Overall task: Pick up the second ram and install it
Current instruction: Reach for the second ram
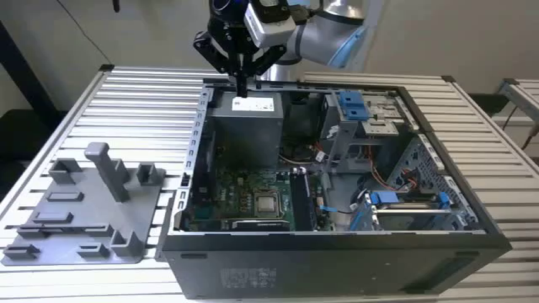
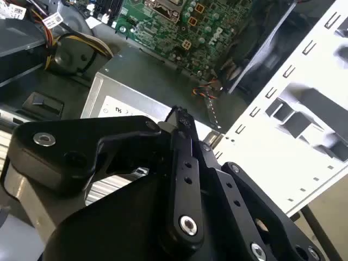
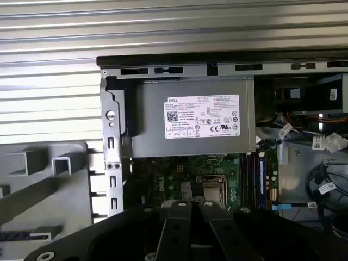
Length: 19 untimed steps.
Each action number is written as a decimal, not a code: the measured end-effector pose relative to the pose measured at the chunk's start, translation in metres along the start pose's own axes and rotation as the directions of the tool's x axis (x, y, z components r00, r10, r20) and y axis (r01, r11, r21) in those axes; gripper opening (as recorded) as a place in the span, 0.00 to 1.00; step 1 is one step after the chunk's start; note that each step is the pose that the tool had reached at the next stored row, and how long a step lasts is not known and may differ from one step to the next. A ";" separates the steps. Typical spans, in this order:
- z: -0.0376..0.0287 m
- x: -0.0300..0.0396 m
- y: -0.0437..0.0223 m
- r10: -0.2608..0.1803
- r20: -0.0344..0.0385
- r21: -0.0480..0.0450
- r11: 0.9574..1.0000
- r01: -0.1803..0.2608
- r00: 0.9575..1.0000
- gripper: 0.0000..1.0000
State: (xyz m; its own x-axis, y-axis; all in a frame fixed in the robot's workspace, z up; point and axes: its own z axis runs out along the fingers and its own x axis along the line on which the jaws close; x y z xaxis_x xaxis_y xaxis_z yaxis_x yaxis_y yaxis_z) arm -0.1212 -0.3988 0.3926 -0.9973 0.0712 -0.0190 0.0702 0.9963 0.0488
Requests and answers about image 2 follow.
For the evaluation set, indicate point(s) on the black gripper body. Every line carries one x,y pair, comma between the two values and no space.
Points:
117,231

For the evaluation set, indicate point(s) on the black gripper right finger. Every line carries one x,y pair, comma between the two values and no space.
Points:
233,195

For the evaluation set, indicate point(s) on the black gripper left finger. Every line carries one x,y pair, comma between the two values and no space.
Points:
81,152

